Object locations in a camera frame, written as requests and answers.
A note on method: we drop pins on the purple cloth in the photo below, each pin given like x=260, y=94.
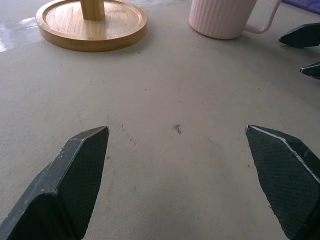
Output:
x=305, y=4

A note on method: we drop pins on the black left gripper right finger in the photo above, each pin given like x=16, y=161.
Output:
x=285, y=175

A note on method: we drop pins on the pink ribbed mug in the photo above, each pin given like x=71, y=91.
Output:
x=217, y=17

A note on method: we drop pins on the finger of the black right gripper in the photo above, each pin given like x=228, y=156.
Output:
x=303, y=36
x=313, y=70

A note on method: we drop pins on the round wooden stand base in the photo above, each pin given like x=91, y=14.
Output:
x=75, y=30

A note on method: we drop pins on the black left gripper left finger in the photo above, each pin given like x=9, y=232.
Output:
x=62, y=190

